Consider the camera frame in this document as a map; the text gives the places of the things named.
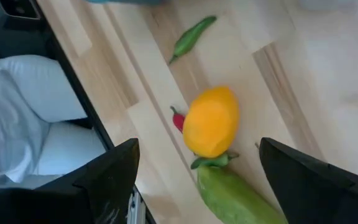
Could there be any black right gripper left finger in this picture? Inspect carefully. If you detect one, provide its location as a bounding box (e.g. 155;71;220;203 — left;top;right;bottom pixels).
0;138;141;224

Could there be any red chili pepper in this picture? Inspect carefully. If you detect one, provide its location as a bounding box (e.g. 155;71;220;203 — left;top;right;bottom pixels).
170;105;186;134

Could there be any yellow orange mango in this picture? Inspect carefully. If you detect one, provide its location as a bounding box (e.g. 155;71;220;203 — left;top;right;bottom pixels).
182;86;241;159

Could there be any green chili pepper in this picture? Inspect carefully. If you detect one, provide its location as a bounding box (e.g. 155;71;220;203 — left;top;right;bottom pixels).
168;15;218;65

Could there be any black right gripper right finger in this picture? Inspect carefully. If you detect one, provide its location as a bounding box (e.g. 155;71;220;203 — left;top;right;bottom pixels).
259;137;358;224

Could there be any light green cucumber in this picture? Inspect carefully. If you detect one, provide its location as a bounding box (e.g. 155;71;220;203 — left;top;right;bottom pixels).
196;166;288;224

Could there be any dark green pepper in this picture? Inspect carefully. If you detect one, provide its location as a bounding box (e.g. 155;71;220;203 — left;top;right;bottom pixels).
190;151;240;170

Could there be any black table frame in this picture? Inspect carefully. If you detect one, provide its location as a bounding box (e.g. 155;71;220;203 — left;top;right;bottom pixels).
45;30;157;224

